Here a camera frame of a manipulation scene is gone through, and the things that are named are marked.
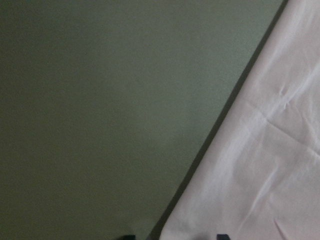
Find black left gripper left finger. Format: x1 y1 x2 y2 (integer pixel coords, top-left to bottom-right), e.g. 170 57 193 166
121 235 136 240

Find pink Snoopy t-shirt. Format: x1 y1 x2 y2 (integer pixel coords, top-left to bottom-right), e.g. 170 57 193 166
160 0 320 240

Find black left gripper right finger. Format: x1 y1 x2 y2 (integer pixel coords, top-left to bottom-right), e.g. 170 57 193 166
216 234 230 240

